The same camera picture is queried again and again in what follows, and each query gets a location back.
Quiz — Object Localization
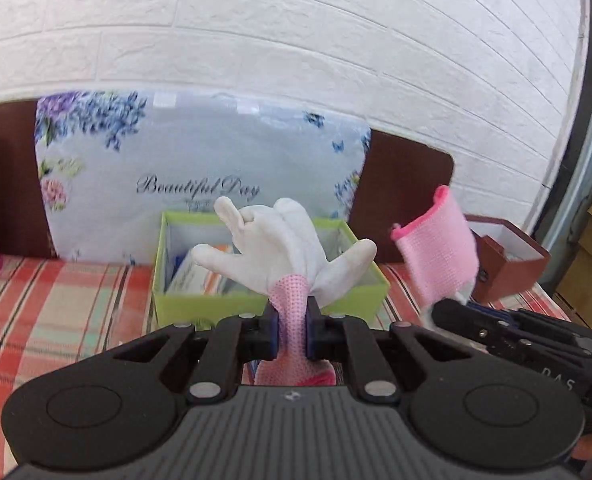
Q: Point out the white glove with pink cuff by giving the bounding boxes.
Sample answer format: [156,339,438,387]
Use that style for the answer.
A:
[390,185,480,332]
[191,197,378,387]

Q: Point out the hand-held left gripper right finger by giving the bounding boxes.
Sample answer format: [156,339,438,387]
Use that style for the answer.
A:
[306,299,477,405]

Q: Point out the green cardboard box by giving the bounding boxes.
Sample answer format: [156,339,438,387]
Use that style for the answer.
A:
[150,210,391,332]

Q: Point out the orange and blue medicine box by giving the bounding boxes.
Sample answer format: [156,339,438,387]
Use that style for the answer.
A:
[166,244,251,296]

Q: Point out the grey door frame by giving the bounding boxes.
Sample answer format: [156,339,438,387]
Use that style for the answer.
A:
[534,0,592,261]

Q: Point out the floral bedding package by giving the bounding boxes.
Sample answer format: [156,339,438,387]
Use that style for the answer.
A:
[34,90,373,267]

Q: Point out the plaid bed sheet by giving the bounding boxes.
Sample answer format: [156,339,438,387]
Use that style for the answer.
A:
[0,254,574,480]

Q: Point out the brown cardboard box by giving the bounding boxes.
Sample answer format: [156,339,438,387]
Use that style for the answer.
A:
[462,213,552,305]

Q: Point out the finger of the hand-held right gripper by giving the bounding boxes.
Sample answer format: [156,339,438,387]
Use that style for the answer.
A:
[431,298,515,362]
[467,302,529,325]

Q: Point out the brown wooden headboard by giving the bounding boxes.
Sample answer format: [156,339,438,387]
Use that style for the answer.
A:
[0,99,457,264]

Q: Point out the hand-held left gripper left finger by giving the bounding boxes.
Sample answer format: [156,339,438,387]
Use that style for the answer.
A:
[108,301,281,406]

